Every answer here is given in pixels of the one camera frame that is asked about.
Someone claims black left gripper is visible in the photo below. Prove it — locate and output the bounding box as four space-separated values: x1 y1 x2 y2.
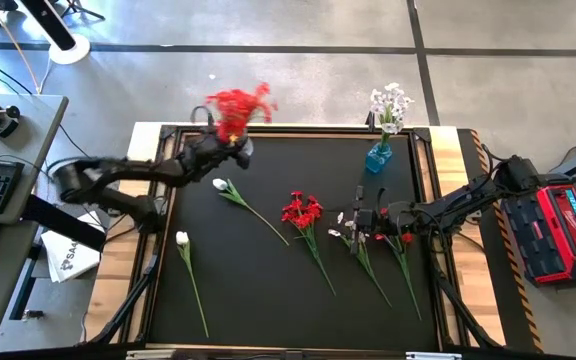
180 132 252 174

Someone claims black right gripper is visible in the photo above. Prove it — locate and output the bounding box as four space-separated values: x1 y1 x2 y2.
349 185 417 257

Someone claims white artificial flower bunch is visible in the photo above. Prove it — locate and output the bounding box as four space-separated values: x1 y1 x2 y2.
369 82 416 151
327 212 393 309

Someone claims white artificial tulip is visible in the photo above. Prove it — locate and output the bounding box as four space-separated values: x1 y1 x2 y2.
211 177 290 247
174 230 210 339

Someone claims blue glass vase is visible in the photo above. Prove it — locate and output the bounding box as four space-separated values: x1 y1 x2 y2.
365 142 394 175

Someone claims black table mat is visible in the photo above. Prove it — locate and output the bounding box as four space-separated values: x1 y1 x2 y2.
148 130 440 352

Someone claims black slanted bar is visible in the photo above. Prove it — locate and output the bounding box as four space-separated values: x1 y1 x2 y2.
20 193 108 253

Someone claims black hazard-striped strip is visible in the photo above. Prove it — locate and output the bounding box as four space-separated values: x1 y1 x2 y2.
456 128 544 352

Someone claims floor lamp with white base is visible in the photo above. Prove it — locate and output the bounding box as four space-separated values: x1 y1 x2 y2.
20 0 92 66

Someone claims red and black tool box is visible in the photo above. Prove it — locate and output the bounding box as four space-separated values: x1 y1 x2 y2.
501 182 576 287

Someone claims grey desk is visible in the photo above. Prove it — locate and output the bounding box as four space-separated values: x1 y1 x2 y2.
0 92 69 350

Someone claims black tripod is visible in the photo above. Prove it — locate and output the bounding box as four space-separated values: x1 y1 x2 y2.
60 0 107 22

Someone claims black diagonal frame strut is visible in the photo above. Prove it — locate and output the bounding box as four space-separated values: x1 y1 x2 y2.
432 269 504 350
87 249 162 346

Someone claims silver metal bracket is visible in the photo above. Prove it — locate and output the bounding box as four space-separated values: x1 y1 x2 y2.
126 349 184 360
406 351 463 360

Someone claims orange cord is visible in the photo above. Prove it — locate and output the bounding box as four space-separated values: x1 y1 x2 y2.
0 0 43 95

